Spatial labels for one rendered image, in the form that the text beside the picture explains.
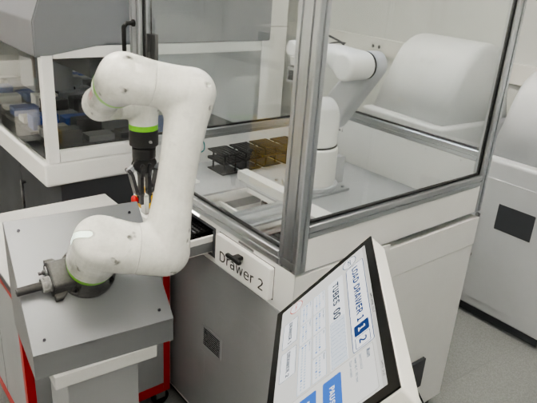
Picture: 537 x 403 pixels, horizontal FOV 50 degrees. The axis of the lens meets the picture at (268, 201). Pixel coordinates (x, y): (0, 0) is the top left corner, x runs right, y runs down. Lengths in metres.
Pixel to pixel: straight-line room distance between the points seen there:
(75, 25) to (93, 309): 1.34
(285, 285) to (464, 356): 1.63
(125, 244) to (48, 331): 0.32
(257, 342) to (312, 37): 0.98
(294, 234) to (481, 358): 1.77
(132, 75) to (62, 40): 1.21
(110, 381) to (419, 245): 1.11
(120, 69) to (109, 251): 0.42
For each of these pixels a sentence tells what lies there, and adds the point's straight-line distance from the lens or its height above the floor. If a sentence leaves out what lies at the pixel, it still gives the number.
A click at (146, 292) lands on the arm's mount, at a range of 1.65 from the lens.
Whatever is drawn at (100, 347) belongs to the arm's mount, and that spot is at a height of 0.81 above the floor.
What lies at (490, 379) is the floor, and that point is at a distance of 3.06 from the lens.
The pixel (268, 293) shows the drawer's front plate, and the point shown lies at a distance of 1.75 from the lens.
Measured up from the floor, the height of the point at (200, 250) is 0.85.
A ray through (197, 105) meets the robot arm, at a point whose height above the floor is 1.44.
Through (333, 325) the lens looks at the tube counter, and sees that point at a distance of 1.18.
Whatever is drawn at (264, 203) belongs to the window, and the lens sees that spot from 1.71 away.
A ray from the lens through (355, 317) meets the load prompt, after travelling 1.13.
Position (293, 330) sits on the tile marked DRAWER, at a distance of 1.31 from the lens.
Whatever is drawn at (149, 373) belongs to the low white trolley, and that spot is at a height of 0.21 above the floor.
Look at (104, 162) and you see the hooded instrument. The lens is 2.74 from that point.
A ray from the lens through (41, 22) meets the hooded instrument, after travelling 2.53.
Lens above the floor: 1.75
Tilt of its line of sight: 22 degrees down
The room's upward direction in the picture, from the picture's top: 4 degrees clockwise
